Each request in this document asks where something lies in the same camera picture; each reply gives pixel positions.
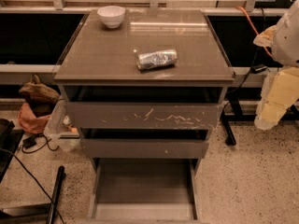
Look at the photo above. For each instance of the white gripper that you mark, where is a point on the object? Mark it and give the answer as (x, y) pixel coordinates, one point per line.
(287, 42)

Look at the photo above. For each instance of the grey drawer cabinet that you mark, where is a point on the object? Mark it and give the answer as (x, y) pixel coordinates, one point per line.
(145, 97)

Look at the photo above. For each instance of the grey middle drawer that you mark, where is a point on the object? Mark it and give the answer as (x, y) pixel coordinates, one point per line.
(137, 148)

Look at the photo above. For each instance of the grey open bottom drawer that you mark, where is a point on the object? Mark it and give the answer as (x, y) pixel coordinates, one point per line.
(144, 191)

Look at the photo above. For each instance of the grey top drawer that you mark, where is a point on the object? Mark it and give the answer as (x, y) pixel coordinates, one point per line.
(141, 116)

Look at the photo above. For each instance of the white ceramic bowl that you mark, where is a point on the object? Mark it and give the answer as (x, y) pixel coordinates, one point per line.
(111, 16)

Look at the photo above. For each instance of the clear plastic bin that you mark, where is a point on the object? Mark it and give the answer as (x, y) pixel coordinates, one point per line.
(58, 129)

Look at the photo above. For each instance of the black metal leg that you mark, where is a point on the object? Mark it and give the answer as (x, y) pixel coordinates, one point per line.
(55, 195)

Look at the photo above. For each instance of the orange cloth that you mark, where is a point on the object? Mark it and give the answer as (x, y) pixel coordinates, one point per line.
(29, 122)

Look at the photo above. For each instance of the black power adapter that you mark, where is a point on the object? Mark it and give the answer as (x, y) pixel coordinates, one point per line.
(29, 142)

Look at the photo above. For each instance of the black case left edge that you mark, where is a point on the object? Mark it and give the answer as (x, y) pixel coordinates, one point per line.
(9, 142)

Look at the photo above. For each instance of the black box on rail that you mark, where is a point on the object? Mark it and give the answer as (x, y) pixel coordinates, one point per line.
(256, 69)

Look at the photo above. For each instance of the black table frame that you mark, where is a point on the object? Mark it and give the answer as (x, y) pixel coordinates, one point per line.
(238, 115)

